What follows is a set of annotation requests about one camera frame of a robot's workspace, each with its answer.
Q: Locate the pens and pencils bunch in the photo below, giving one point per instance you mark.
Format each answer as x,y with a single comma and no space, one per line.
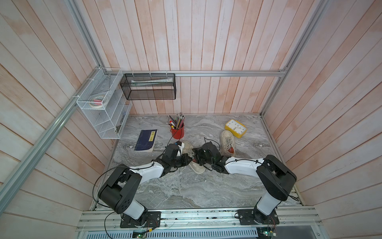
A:
177,121

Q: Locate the tape roll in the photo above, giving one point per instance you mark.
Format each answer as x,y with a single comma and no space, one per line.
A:
98,102

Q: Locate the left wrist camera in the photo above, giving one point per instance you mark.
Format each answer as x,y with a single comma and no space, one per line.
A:
181,147

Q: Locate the beige sneaker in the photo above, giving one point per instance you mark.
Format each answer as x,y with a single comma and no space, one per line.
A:
194,165
227,141

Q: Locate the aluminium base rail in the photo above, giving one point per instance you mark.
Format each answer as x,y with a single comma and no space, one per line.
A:
203,218

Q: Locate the dark blue book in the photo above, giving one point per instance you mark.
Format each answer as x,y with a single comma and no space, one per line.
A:
146,140

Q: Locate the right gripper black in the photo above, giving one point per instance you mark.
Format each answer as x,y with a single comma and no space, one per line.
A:
199,151

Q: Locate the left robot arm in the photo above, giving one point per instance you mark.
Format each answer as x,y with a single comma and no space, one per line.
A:
119,190

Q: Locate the red pen cup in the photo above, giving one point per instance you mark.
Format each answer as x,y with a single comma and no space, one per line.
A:
178,133

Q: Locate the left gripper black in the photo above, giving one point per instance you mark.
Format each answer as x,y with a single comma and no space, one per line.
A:
185,157

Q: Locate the white wire wall shelf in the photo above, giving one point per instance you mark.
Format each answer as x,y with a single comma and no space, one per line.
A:
109,121

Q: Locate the yellow alarm clock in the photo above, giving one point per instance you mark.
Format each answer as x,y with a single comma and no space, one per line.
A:
236,128

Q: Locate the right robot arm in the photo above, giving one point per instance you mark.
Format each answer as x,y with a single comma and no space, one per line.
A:
277,179

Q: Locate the black mesh wall basket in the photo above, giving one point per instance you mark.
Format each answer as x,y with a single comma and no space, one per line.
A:
149,86

